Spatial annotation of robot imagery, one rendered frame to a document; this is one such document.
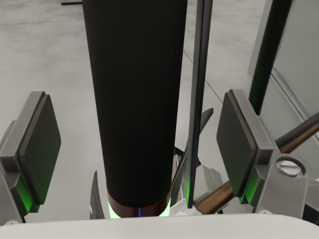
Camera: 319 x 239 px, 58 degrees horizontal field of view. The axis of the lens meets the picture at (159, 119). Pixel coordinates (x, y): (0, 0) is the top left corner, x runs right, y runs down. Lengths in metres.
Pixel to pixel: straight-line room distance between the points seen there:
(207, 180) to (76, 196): 1.55
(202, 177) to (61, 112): 2.31
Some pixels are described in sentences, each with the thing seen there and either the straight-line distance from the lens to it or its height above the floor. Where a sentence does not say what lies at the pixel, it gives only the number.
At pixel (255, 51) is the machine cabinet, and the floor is 0.35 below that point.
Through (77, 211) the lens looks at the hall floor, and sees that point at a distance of 2.13.
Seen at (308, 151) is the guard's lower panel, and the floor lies 0.89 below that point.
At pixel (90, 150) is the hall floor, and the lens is 2.48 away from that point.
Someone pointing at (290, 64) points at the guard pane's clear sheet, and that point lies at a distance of 1.52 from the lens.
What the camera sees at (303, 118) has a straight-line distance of 1.39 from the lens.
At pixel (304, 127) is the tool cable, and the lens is 0.32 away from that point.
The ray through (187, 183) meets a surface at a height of 1.62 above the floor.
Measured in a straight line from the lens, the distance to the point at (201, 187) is 0.74.
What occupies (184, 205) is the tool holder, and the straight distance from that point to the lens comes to 0.24.
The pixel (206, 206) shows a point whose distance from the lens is 0.24.
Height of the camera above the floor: 1.74
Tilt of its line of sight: 39 degrees down
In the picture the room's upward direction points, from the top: 2 degrees clockwise
